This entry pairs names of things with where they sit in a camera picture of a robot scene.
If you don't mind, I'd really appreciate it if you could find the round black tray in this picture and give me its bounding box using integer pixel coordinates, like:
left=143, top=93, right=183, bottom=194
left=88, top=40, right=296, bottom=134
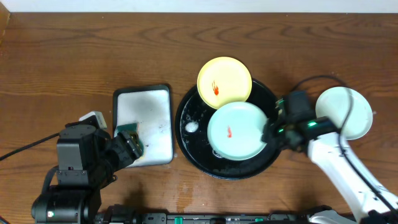
left=175, top=86, right=281, bottom=180

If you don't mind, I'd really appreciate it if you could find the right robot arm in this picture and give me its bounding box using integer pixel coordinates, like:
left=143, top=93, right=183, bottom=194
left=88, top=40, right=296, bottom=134
left=262, top=95, right=397, bottom=223

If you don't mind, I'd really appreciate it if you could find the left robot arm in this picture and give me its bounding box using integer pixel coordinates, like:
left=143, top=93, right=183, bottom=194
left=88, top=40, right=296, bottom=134
left=31, top=124, right=143, bottom=223

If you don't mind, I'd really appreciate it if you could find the pale green plate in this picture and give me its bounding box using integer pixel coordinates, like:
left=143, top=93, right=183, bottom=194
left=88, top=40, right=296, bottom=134
left=207, top=102, right=268, bottom=161
left=315, top=86, right=373, bottom=140

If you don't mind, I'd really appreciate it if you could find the yellow plate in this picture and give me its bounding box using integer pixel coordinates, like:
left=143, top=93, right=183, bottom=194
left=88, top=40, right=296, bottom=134
left=197, top=57, right=252, bottom=110

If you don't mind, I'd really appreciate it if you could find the black rectangular soap tray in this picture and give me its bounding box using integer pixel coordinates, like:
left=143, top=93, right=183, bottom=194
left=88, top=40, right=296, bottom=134
left=113, top=85, right=174, bottom=167

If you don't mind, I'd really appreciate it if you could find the green yellow sponge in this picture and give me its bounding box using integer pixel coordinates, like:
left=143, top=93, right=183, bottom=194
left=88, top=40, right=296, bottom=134
left=115, top=123, right=144, bottom=159

